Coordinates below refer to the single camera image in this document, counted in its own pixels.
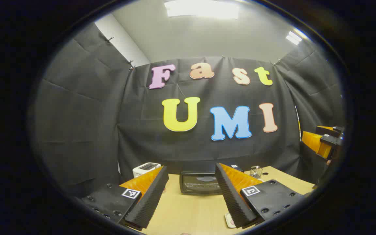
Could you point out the black electric oven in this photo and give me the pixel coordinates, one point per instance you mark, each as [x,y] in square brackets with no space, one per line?
[197,186]

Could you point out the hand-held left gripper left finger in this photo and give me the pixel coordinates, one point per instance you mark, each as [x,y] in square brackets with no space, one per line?
[152,199]

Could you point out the white toaster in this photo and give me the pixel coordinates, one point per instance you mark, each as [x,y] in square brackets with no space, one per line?
[144,169]

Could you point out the small ceiling light panel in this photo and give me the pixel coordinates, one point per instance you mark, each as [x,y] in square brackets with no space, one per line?
[293,38]

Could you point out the black backdrop cloth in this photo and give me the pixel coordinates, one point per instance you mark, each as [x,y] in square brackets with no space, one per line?
[142,137]

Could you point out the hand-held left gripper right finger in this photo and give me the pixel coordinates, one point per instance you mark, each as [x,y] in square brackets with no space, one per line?
[232,199]

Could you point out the cream cherry print plate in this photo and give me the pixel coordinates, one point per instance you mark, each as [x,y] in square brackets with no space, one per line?
[229,221]

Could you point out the large ceiling light panel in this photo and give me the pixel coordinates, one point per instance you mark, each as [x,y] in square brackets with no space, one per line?
[202,9]

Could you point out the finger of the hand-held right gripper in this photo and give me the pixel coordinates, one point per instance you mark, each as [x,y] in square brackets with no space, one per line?
[330,131]
[315,143]

